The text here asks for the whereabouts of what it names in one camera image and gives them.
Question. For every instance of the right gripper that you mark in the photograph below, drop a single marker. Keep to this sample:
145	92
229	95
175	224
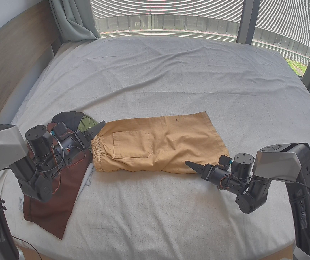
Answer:
217	175

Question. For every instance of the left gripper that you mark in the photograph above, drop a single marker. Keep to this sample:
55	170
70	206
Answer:
79	141

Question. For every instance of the tan shorts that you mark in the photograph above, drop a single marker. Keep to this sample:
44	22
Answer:
171	145

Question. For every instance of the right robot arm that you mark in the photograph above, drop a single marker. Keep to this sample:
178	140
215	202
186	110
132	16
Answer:
279	161

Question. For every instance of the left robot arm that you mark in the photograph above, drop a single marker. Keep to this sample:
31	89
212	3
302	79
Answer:
3	150

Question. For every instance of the green garment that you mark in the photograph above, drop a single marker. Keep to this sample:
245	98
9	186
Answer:
85	123

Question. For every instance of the black garment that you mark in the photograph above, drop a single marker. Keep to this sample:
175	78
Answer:
66	118

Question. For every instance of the white garment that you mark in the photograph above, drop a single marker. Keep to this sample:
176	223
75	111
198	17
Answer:
87	177

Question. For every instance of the brown shorts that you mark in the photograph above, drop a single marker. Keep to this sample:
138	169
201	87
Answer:
57	199

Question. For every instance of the bed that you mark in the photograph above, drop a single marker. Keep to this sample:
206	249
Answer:
171	77

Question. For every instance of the window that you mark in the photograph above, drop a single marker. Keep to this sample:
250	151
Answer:
171	4

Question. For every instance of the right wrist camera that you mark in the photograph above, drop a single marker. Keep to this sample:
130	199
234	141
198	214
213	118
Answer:
225	161

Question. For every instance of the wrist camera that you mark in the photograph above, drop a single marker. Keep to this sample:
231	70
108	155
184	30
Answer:
225	161
61	129

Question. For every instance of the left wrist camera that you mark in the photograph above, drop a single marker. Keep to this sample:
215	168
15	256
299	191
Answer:
61	129

